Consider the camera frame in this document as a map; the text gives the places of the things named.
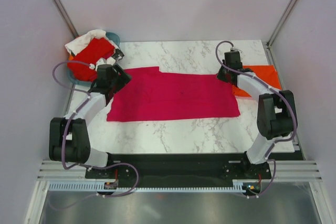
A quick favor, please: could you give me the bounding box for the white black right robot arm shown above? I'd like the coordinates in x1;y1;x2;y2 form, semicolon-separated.
217;49;297;179

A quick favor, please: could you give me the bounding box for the magenta t shirt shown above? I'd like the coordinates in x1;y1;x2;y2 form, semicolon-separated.
107;67;240;122

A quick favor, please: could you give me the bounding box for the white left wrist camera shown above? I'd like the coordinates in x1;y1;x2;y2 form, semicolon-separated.
89;61;106;71

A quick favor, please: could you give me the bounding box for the white black t shirt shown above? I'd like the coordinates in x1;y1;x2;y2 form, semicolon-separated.
65;29;124;66

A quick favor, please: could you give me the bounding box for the left aluminium corner post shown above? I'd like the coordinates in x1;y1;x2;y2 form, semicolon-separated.
52;0;78;38

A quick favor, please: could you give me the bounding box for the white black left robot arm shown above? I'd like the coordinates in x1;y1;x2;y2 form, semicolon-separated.
49;63;131;178

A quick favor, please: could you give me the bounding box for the red t shirt in basket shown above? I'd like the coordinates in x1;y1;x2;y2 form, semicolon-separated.
67;38;114;82

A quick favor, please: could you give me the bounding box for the white slotted cable duct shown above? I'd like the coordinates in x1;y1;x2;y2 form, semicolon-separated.
48;180;260;193

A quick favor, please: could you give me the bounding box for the right aluminium corner post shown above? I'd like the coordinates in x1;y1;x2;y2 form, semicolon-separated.
265;0;299;50

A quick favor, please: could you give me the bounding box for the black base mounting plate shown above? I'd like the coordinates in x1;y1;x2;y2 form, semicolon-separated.
55;153;305;188

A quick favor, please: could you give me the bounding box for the aluminium frame rail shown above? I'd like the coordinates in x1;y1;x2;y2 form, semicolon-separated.
37;161;322;182

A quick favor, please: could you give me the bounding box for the teal laundry basket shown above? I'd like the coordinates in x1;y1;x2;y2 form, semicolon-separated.
65;29;123;86

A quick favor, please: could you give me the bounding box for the folded orange t shirt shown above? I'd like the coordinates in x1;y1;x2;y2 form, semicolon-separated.
232;65;282;98

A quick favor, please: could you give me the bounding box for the aluminium corner post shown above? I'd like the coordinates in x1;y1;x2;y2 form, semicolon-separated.
52;0;78;38
265;0;299;50

